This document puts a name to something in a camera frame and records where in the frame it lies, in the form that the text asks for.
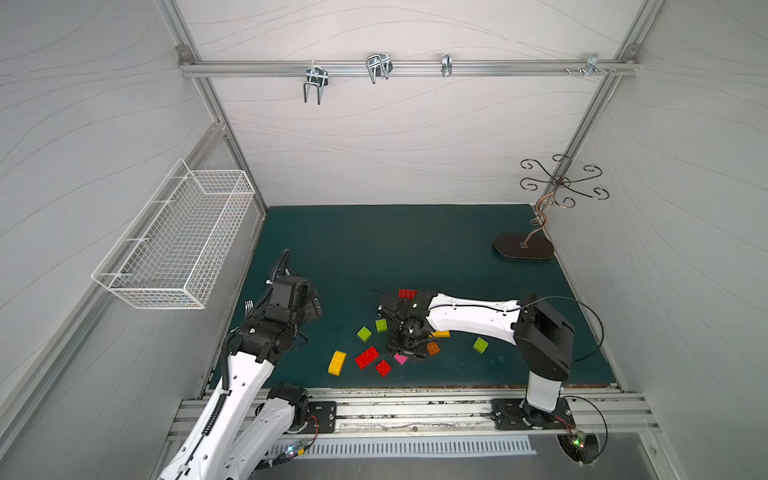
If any red small lego brick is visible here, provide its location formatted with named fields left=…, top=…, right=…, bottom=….
left=375, top=360, right=392, bottom=377

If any red long lego brick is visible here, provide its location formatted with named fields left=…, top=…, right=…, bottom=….
left=354, top=346, right=380, bottom=369

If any right metal clip hook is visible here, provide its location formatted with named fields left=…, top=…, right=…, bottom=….
left=563, top=54, right=618, bottom=78

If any left metal clip hook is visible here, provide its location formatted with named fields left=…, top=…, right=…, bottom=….
left=303, top=66, right=329, bottom=105

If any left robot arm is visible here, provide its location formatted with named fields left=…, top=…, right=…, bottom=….
left=159, top=250, right=323, bottom=479

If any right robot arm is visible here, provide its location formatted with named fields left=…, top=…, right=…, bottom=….
left=377, top=291, right=605, bottom=430

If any white wire basket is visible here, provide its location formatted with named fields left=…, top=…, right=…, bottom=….
left=91, top=159, right=255, bottom=310

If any horizontal aluminium rail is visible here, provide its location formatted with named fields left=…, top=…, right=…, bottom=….
left=179, top=57, right=641, bottom=78

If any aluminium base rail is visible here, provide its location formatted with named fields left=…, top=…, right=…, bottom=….
left=167, top=386, right=660, bottom=442

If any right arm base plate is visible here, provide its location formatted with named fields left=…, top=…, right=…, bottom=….
left=490, top=398, right=576, bottom=431

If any yellow lego brick left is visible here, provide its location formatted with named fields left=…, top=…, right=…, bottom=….
left=327, top=351, right=347, bottom=377

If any black metal hook stand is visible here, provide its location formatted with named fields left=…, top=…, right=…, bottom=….
left=492, top=158, right=610, bottom=261

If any metal clip hook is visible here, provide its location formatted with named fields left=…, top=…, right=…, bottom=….
left=563, top=54, right=618, bottom=78
left=441, top=53, right=453, bottom=78
left=303, top=66, right=329, bottom=105
left=365, top=53, right=393, bottom=84

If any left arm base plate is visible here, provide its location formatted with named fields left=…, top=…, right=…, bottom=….
left=300, top=401, right=338, bottom=435

